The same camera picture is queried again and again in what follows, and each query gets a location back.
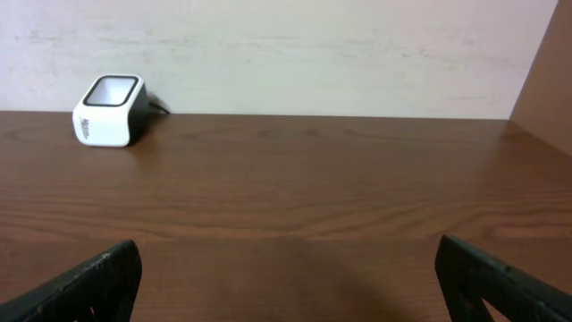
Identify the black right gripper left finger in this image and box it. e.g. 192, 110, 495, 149
1, 240, 142, 322

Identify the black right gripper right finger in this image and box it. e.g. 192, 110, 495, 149
434, 234, 571, 322

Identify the white barcode scanner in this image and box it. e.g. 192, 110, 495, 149
72, 74, 150, 148

